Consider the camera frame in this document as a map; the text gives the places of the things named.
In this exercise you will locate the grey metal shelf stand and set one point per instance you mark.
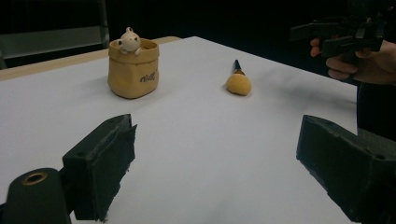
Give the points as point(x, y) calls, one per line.
point(46, 40)

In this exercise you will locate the tan bear pen holder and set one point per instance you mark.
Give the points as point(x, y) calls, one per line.
point(132, 74)

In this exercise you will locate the wooden spoon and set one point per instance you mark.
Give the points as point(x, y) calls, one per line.
point(238, 84)

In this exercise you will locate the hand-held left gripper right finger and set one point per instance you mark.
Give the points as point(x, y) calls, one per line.
point(351, 168)

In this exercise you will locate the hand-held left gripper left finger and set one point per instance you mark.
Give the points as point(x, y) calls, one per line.
point(99, 161)

